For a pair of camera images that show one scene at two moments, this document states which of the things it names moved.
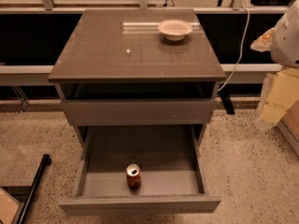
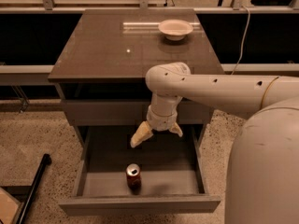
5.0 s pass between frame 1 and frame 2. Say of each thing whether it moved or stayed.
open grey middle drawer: stayed
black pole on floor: stayed
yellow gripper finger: moved
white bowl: stayed
